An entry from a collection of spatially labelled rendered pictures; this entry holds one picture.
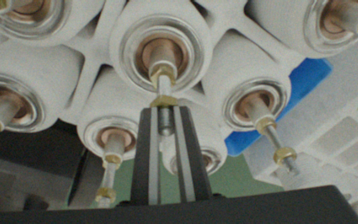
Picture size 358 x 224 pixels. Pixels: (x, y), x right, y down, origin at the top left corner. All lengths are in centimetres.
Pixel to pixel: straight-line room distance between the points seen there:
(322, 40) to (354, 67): 27
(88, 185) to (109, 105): 31
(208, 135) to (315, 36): 16
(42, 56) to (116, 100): 9
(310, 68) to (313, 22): 29
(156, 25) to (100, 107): 11
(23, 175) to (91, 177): 13
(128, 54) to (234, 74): 11
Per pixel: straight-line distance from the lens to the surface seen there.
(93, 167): 50
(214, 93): 22
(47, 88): 23
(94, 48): 26
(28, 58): 24
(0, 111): 24
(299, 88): 49
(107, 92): 24
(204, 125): 28
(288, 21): 21
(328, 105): 47
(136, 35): 17
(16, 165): 50
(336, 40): 24
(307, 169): 51
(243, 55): 23
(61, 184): 50
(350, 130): 58
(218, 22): 25
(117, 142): 23
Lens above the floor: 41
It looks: 50 degrees down
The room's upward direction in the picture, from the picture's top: 172 degrees clockwise
